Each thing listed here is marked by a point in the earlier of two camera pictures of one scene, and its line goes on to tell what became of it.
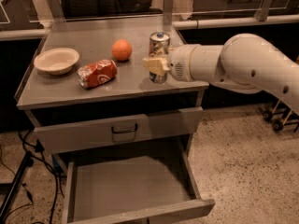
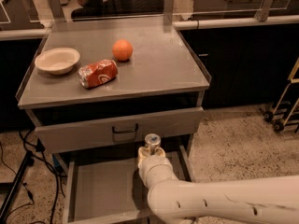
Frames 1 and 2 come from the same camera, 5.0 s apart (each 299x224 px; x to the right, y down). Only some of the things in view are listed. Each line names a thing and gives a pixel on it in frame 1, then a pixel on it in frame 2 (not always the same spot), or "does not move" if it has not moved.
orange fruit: (121, 49) does not move
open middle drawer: (142, 188) does not move
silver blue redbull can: (159, 46) to (152, 140)
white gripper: (177, 63) to (150, 164)
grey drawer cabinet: (122, 133) does not move
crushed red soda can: (96, 74) does not move
